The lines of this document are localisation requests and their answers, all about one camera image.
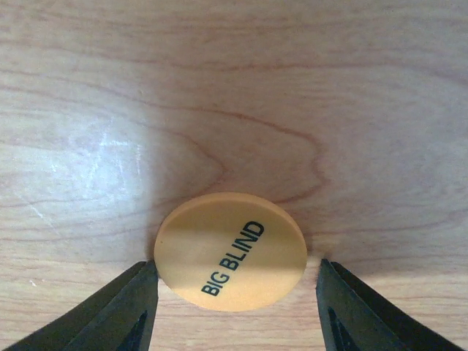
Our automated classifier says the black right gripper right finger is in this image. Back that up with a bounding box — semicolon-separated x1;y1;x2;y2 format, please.
316;259;461;350

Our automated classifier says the orange round token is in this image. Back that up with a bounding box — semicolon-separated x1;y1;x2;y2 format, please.
154;192;307;312

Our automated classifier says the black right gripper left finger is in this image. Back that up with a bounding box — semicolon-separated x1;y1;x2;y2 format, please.
7;260;159;350

